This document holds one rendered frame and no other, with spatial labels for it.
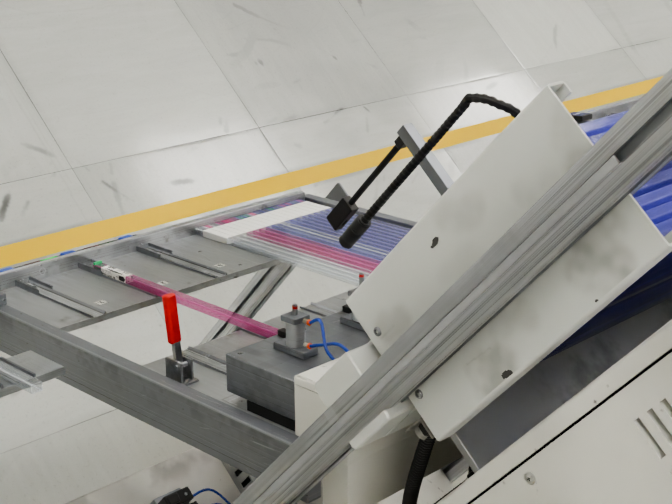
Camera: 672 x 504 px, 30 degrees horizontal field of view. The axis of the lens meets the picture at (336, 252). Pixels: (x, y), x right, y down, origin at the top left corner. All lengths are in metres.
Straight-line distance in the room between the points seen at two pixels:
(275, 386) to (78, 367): 0.33
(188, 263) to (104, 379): 0.40
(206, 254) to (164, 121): 1.32
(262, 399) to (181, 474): 0.56
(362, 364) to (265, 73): 2.45
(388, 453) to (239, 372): 0.20
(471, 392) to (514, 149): 0.23
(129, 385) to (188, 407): 0.11
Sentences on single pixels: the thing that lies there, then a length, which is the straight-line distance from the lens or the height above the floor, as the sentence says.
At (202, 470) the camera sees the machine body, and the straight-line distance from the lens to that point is 1.97.
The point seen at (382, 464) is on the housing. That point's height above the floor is 1.21.
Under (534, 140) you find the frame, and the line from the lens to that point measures 1.01.
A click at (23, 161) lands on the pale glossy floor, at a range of 3.02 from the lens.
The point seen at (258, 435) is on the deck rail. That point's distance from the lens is 1.38.
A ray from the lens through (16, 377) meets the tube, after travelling 1.42.
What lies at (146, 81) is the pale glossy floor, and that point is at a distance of 3.34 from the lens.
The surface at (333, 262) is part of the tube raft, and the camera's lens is 1.89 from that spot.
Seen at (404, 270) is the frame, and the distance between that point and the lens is 1.13.
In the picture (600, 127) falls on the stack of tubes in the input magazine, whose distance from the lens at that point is 1.12.
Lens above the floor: 2.22
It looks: 43 degrees down
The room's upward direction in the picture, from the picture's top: 41 degrees clockwise
